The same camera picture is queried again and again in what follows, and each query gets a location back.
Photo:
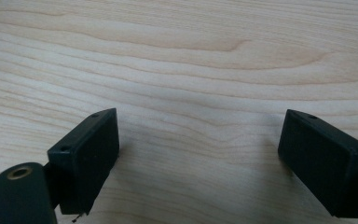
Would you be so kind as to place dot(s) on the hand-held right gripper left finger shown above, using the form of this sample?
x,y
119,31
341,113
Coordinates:
x,y
85,161

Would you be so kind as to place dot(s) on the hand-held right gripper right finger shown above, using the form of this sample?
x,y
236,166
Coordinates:
x,y
323,165

